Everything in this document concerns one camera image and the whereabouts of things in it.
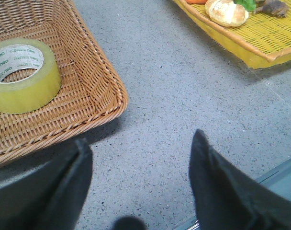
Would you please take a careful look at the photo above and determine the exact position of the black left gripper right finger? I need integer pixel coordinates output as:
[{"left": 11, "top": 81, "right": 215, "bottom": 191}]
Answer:
[{"left": 189, "top": 129, "right": 291, "bottom": 230}]

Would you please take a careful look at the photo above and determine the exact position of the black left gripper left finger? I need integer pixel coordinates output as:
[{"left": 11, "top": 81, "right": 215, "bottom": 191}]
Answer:
[{"left": 0, "top": 139, "right": 93, "bottom": 230}]

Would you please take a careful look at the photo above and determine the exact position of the yellow packing tape roll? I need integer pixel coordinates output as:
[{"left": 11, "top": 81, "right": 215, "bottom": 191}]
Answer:
[{"left": 0, "top": 38, "right": 61, "bottom": 114}]

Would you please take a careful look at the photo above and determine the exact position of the brown wicker basket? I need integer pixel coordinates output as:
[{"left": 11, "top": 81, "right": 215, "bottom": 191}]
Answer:
[{"left": 0, "top": 0, "right": 128, "bottom": 167}]

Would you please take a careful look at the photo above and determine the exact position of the yellow woven basket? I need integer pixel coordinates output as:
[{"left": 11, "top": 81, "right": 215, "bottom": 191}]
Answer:
[{"left": 175, "top": 0, "right": 291, "bottom": 69}]

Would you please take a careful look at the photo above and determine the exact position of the bread roll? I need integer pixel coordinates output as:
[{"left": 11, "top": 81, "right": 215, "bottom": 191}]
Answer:
[{"left": 205, "top": 0, "right": 249, "bottom": 27}]

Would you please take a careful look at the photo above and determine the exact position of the green leaf toy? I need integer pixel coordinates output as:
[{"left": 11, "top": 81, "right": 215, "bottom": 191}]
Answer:
[{"left": 234, "top": 0, "right": 256, "bottom": 12}]

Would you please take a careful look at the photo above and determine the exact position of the brown chicken drumstick toy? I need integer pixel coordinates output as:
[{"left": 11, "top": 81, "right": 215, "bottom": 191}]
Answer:
[{"left": 253, "top": 0, "right": 289, "bottom": 18}]

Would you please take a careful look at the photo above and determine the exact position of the orange carrot toy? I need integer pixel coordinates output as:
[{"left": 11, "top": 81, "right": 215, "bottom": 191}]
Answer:
[{"left": 186, "top": 0, "right": 207, "bottom": 4}]

